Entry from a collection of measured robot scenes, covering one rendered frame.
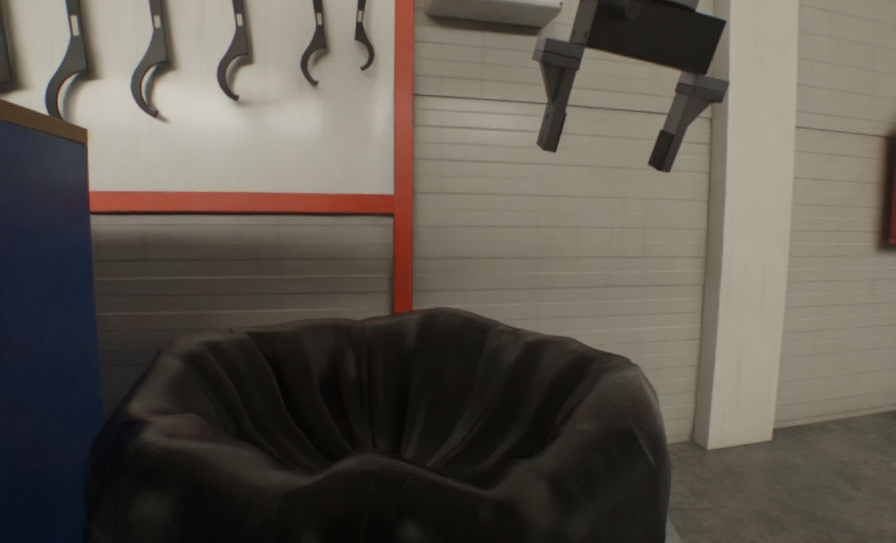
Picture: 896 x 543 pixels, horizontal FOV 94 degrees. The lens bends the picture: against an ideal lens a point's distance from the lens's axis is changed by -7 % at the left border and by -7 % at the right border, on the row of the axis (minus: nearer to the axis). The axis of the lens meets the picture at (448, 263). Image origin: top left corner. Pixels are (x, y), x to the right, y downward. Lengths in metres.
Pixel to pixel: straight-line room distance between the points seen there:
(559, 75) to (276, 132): 1.02
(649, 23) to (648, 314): 1.34
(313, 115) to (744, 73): 1.42
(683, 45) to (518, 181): 1.02
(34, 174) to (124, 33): 0.86
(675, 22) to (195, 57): 1.24
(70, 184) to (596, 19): 0.71
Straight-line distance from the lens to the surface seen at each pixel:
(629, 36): 0.48
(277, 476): 0.28
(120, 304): 1.54
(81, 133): 0.85
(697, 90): 0.53
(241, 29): 1.42
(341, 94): 1.39
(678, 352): 1.83
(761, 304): 1.93
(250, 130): 1.39
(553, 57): 0.46
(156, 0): 1.51
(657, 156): 0.55
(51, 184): 0.78
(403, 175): 1.34
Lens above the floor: 0.80
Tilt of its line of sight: 5 degrees down
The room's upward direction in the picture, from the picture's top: 1 degrees clockwise
